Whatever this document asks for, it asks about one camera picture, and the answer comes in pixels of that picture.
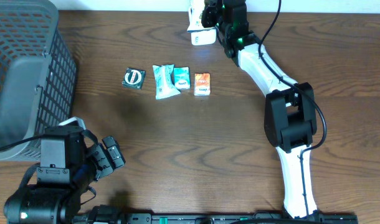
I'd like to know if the orange tissue pack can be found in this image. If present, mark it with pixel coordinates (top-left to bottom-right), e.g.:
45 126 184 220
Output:
194 73 211 96

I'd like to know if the white blue snack bag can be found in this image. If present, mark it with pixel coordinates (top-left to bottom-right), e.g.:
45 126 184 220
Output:
187 0 214 33

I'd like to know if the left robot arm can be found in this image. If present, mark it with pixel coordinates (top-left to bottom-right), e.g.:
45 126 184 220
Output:
4 117 126 223

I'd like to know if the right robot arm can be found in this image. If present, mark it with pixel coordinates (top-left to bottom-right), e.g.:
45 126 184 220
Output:
201 0 327 220

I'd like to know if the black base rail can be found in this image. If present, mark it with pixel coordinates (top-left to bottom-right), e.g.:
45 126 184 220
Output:
72 212 359 224

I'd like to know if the white barcode scanner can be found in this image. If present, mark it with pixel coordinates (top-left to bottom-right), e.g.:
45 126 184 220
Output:
191 29 217 46

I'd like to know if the green tissue pack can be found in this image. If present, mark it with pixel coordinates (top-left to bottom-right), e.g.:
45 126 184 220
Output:
174 67 191 90

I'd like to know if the light green wipes pack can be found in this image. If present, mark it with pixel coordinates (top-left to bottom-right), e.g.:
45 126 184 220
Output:
153 64 180 100

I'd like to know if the grey plastic shopping basket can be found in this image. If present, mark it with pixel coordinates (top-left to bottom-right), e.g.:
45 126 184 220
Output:
0 1 77 161

